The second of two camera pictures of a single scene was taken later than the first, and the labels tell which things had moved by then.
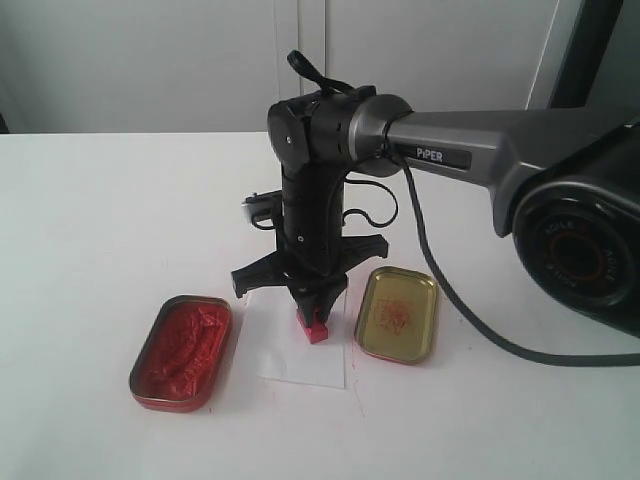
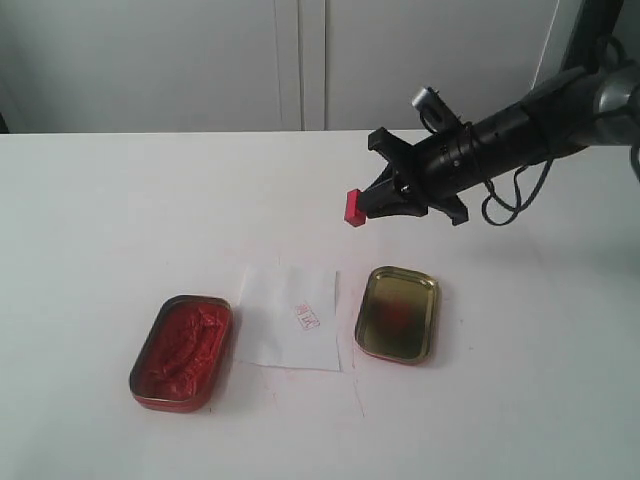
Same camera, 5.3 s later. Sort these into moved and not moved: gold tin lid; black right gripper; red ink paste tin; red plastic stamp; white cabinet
Moved: red plastic stamp; black right gripper
Not moved: red ink paste tin; gold tin lid; white cabinet
